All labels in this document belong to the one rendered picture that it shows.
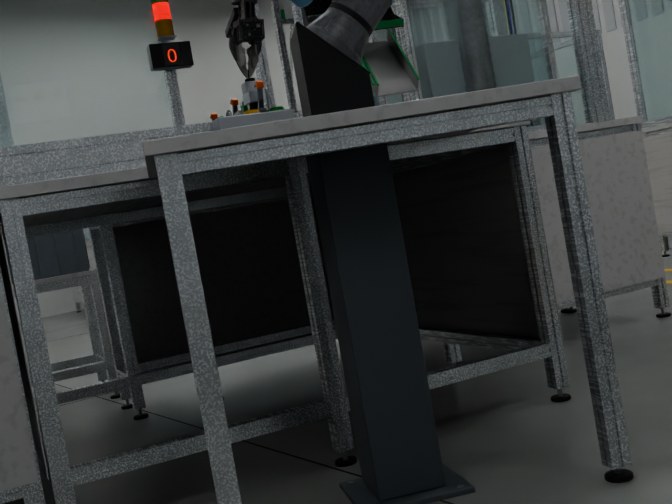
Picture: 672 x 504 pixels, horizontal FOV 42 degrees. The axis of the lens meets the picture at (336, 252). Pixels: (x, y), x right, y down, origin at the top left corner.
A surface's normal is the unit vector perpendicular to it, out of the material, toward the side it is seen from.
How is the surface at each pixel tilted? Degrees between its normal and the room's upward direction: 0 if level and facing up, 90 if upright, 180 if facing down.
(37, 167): 90
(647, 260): 90
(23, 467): 90
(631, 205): 90
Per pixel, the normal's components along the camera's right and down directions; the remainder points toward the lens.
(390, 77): 0.04, -0.69
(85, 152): 0.39, -0.04
